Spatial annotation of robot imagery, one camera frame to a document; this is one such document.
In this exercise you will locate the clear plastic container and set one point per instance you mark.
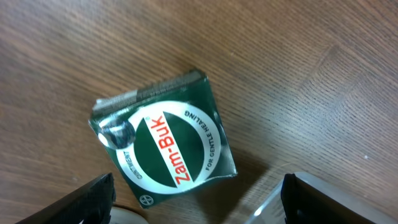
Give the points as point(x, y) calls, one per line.
point(271, 211)

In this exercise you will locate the green Zam-Buk box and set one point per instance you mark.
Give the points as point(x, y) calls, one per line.
point(165, 139)

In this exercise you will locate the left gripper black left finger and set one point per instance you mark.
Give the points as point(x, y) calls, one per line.
point(89, 204)

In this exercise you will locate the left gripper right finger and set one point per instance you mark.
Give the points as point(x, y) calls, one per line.
point(304, 204)

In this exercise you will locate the small white bottle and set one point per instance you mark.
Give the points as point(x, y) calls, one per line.
point(124, 216)

